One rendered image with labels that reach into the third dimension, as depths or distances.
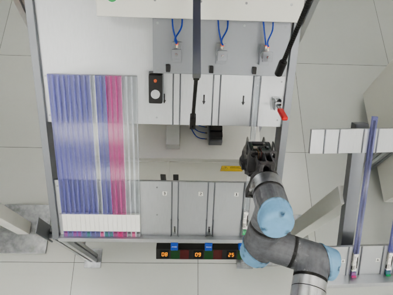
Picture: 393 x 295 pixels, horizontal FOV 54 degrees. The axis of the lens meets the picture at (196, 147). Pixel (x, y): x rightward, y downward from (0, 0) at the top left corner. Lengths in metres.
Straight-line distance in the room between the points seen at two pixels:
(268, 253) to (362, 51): 2.01
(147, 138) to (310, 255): 0.80
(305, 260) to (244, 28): 0.57
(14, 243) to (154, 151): 0.96
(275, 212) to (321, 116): 1.60
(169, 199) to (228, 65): 0.45
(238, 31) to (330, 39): 1.76
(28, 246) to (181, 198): 1.09
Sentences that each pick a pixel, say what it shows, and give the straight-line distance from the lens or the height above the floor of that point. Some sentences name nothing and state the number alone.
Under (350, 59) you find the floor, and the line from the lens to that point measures 2.67.
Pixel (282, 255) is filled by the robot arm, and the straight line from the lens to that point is 0.92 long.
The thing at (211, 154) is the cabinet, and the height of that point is 0.62.
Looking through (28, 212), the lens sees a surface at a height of 0.01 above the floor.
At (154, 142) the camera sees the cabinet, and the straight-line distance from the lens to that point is 1.48.
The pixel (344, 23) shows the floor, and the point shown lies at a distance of 2.84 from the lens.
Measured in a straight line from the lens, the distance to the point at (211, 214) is 1.23.
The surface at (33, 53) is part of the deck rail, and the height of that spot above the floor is 1.12.
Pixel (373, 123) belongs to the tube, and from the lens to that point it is 1.16.
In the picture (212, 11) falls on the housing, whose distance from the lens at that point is 0.97.
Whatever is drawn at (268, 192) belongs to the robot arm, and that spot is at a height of 1.16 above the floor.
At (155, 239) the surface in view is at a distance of 1.25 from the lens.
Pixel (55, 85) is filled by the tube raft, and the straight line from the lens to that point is 1.12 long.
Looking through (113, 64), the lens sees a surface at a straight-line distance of 1.08.
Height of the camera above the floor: 1.96
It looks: 66 degrees down
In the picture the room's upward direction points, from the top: 7 degrees clockwise
